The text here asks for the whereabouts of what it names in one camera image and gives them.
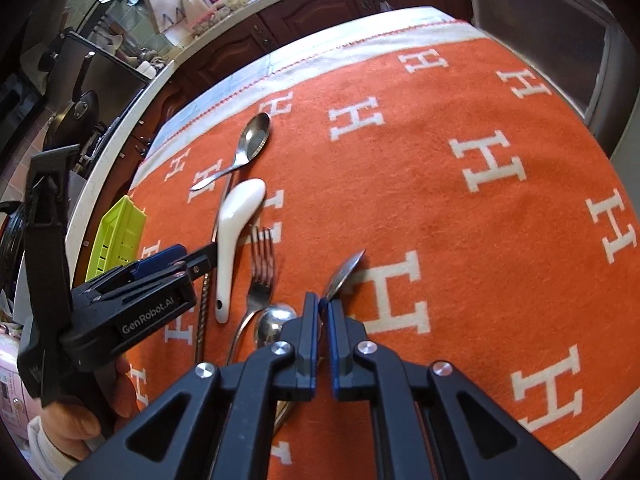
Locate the grey metal panel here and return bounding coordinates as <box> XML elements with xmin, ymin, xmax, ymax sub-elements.
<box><xmin>50</xmin><ymin>32</ymin><xmax>153</xmax><ymax>127</ymax></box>

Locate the orange printed blanket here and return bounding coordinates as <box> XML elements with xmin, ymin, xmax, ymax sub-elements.
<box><xmin>117</xmin><ymin>6</ymin><xmax>640</xmax><ymax>480</ymax></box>

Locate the black round pot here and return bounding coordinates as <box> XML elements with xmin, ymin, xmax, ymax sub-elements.
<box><xmin>0</xmin><ymin>200</ymin><xmax>31</xmax><ymax>316</ymax></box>

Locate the person's left hand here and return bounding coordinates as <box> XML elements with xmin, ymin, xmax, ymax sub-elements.
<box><xmin>42</xmin><ymin>359</ymin><xmax>136</xmax><ymax>462</ymax></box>

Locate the pink box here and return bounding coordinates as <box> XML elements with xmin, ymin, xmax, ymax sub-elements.
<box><xmin>0</xmin><ymin>332</ymin><xmax>38</xmax><ymax>441</ymax></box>

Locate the white ceramic spoon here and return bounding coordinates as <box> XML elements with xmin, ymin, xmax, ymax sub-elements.
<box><xmin>215</xmin><ymin>178</ymin><xmax>267</xmax><ymax>324</ymax></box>

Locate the person's left forearm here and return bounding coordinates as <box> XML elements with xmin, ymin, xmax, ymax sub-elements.
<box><xmin>27</xmin><ymin>416</ymin><xmax>76</xmax><ymax>480</ymax></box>

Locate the metal fork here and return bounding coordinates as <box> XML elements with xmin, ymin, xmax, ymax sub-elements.
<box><xmin>225</xmin><ymin>226</ymin><xmax>277</xmax><ymax>366</ymax></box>

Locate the white paper bag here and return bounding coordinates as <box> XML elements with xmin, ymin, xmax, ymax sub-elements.
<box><xmin>145</xmin><ymin>0</ymin><xmax>213</xmax><ymax>36</ymax></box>

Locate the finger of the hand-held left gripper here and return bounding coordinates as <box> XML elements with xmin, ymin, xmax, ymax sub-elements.
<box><xmin>131</xmin><ymin>243</ymin><xmax>188</xmax><ymax>279</ymax></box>
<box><xmin>174</xmin><ymin>243</ymin><xmax>220</xmax><ymax>282</ymax></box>

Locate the green plastic tray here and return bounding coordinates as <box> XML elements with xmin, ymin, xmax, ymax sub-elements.
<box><xmin>85</xmin><ymin>195</ymin><xmax>149</xmax><ymax>284</ymax></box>

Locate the long twisted-handle metal spoon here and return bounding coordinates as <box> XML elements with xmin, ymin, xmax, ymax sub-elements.
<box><xmin>194</xmin><ymin>179</ymin><xmax>232</xmax><ymax>365</ymax></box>

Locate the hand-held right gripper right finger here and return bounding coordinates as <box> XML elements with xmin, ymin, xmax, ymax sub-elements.
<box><xmin>326</xmin><ymin>296</ymin><xmax>577</xmax><ymax>480</ymax></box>

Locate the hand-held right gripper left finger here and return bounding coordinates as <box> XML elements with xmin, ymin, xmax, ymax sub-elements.
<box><xmin>65</xmin><ymin>291</ymin><xmax>321</xmax><ymax>480</ymax></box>

